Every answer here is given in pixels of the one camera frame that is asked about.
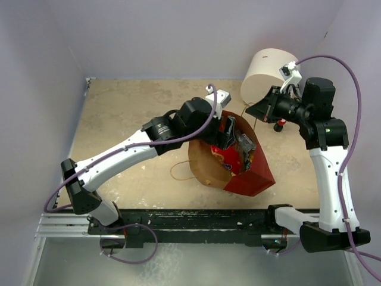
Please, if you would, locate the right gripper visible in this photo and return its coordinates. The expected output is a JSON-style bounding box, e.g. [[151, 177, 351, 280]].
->
[[246, 85, 311, 125]]

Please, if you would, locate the large red snack bag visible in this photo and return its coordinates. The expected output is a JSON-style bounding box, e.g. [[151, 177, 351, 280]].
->
[[210, 142, 254, 176]]

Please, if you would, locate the red paper bag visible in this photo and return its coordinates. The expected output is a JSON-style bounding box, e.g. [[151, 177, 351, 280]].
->
[[170, 111, 276, 197]]

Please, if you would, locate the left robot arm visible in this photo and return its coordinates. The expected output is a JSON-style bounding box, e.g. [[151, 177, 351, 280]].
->
[[61, 90, 235, 234]]

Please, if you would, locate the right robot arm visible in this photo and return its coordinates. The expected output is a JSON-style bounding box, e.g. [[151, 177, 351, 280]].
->
[[247, 77, 371, 253]]

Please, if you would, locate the silver candy packet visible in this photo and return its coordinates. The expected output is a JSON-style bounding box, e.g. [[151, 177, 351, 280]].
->
[[235, 130, 257, 157]]

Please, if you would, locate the red capped small bottle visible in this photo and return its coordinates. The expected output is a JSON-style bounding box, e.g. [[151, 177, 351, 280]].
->
[[273, 119, 286, 132]]

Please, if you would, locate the cream cylindrical container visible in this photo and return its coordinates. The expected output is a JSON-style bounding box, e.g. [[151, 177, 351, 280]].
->
[[240, 48, 298, 104]]

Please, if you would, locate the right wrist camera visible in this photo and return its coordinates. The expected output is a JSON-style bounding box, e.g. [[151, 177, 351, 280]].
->
[[279, 61, 302, 93]]

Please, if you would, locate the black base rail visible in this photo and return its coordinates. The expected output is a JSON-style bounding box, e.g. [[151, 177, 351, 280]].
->
[[88, 209, 291, 249]]

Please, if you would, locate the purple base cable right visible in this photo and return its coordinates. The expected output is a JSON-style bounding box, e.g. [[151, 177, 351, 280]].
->
[[266, 238, 303, 257]]

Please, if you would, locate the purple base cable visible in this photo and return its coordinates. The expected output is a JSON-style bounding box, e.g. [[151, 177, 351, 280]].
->
[[99, 223, 159, 265], [266, 238, 303, 257]]

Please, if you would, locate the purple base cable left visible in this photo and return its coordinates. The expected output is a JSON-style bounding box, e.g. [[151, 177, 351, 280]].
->
[[99, 223, 159, 265]]

